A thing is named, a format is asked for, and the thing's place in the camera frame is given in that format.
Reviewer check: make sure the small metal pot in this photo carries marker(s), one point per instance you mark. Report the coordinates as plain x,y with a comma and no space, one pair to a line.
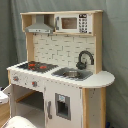
72,74

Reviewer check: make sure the grey sink basin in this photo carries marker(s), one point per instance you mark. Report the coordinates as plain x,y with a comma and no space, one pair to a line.
84,74

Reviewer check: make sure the left red stove knob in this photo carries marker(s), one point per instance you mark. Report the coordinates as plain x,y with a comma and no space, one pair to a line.
15,78

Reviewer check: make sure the wooden toy kitchen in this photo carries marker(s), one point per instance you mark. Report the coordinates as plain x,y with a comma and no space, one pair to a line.
87,97

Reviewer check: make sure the black toy faucet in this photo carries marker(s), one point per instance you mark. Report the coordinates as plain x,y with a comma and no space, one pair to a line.
82,64

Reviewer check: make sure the grey cabinet door handle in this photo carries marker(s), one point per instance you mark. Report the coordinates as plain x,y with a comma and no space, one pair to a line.
48,110

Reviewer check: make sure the toy microwave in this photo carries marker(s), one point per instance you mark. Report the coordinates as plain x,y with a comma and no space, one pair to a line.
75,23

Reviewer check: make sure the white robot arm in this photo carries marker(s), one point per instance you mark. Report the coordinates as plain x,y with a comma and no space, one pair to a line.
16,121

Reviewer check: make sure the red stove knob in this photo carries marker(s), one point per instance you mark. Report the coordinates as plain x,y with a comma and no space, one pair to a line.
15,78
34,83

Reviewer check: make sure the right red stove knob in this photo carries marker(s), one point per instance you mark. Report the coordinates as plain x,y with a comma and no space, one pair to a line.
34,83

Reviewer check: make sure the black stovetop red burners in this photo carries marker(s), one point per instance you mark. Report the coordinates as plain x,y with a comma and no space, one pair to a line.
37,66

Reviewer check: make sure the grey range hood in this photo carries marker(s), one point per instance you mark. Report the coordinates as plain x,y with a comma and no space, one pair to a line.
39,26

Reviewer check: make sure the white oven door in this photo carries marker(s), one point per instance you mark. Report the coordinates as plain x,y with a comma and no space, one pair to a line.
8,92

